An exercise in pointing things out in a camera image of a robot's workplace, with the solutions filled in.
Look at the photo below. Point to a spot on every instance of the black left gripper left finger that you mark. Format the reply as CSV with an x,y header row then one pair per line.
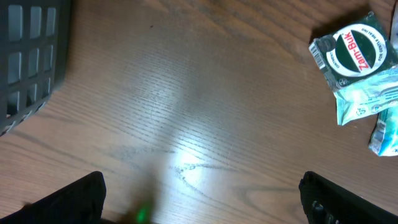
x,y
79,202

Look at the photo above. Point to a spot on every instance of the green Zam-Buk tin box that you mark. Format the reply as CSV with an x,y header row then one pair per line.
x,y
354,53

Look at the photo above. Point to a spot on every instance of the yellow white snack bag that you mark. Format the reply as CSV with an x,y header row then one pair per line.
x,y
383,141

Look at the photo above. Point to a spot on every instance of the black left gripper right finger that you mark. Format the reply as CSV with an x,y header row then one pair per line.
x,y
326,202

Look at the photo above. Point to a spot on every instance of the black plastic mesh basket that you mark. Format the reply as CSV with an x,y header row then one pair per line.
x,y
34,49

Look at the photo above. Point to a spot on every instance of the teal snack packet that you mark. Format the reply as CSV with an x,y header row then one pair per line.
x,y
367,97

